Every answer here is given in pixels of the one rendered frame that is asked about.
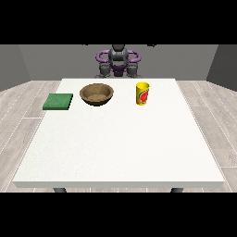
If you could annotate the brown wooden bowl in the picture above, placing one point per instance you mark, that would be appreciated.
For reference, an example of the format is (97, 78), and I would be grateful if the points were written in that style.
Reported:
(96, 94)

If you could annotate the yellow cup with melon print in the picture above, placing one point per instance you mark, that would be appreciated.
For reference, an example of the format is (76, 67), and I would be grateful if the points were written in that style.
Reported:
(142, 93)

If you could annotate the green square pad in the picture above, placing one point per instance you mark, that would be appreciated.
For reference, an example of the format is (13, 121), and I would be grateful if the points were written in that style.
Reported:
(57, 101)

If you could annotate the grey robot trunk purple rings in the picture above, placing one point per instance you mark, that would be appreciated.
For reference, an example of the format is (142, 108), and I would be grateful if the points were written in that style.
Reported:
(118, 63)

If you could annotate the dark table leg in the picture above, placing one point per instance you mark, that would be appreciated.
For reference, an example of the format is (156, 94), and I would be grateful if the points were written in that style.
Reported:
(177, 190)
(59, 190)

